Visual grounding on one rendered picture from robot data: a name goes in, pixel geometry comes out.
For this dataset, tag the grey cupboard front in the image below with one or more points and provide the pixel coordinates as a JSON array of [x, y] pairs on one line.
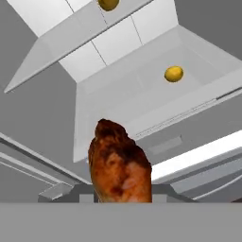
[[201, 126]]

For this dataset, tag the yellow lemon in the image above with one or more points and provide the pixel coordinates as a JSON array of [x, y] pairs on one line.
[[173, 74], [108, 3]]

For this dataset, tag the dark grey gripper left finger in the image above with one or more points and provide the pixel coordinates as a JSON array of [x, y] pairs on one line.
[[82, 193]]

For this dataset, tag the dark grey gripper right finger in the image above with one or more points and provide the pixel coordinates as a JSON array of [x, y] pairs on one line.
[[161, 193]]

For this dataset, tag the white tupperware container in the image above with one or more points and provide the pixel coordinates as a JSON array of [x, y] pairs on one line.
[[132, 94]]

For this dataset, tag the brown chicken drumstick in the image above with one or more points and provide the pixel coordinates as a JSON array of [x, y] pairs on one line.
[[119, 167]]

